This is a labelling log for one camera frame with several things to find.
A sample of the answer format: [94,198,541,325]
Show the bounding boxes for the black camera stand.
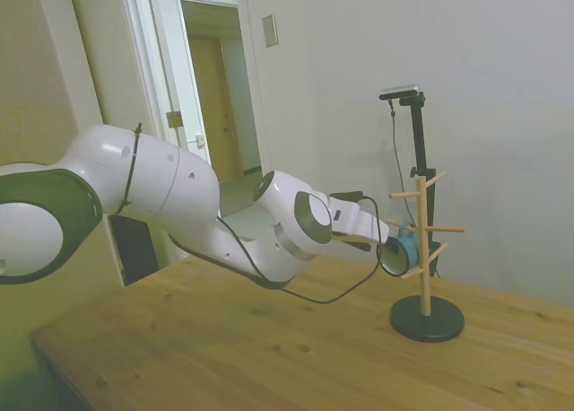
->
[398,93,443,280]

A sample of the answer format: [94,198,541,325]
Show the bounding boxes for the black stand camera cable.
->
[387,99,418,223]

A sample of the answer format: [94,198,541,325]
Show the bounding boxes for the wooden mug tree black base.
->
[387,171,466,344]

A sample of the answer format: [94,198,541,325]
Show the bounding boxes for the metal wall switch plate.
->
[261,13,280,49]

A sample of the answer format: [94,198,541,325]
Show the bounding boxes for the grey camera on stand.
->
[378,83,423,102]

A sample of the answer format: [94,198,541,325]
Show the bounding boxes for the wooden hallway door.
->
[187,36,247,183]

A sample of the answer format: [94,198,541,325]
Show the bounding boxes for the beige open door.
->
[34,0,163,291]

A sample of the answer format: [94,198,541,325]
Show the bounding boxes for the blue enamel mug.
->
[376,220,421,278]

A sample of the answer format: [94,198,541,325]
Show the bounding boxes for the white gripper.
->
[333,212,407,258]

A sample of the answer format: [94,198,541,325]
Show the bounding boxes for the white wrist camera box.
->
[329,190,364,227]

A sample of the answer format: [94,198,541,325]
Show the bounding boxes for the black flat panel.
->
[107,213,161,289]

